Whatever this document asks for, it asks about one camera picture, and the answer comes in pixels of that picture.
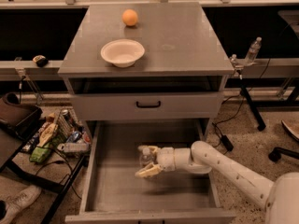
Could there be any black tape measure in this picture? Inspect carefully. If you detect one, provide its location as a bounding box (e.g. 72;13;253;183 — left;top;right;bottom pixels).
33;55;49;67

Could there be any brown bag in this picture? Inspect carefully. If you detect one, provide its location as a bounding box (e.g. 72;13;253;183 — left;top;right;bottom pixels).
0;93;42;141

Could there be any green snack bag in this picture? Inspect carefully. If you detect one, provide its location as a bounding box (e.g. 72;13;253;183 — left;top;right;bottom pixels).
29;147;51;164

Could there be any black chair base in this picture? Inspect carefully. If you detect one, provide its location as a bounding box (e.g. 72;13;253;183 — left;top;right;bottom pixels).
268;147;299;162

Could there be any background water bottle on ledge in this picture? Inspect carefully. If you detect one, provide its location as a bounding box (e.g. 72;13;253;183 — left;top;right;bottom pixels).
245;36;262;65

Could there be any white paper bowl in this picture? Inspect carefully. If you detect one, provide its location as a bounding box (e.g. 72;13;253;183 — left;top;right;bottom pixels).
100;39;145;68

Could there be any wire basket of snacks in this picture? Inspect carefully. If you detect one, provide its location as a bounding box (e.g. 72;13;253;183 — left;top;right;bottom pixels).
21;109;91;158

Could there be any black drawer handle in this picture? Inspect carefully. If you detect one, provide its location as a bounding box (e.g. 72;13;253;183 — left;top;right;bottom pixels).
135;101;162;109

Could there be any clear plastic water bottle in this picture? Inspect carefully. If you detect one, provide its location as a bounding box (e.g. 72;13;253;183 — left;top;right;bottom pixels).
139;147;154;167

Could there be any grey drawer cabinet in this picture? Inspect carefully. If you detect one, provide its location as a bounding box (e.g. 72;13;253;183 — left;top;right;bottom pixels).
57;1;235;125

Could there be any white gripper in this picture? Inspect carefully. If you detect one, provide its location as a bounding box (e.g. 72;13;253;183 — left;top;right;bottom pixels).
135;145;192;178

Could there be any black power adapter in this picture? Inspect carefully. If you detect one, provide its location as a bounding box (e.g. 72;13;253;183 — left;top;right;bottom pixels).
221;135;234;151

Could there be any black tripod leg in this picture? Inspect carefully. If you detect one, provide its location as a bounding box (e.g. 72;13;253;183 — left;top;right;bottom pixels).
240;79;266;132

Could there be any tan shoe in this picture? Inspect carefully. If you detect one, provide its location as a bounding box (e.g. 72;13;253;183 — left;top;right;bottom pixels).
281;120;299;142

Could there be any black metal table frame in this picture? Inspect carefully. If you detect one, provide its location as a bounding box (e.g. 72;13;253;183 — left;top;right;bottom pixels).
0;119;88;224

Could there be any closed grey middle drawer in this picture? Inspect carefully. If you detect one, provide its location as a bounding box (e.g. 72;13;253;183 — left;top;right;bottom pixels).
71;92;223;120

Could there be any white sneaker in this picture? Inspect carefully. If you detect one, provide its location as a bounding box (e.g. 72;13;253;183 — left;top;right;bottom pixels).
0;185;41;224

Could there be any open grey bottom drawer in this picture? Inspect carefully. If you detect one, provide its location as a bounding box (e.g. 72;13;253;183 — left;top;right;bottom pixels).
65;119;235;224

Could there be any small clamp on ledge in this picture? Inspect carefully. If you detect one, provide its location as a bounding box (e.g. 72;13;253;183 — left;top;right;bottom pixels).
230;54;244;79

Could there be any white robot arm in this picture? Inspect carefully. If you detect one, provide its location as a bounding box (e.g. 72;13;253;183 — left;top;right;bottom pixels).
135;141;299;224

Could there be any orange fruit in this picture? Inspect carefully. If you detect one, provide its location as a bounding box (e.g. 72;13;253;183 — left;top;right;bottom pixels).
121;9;138;26

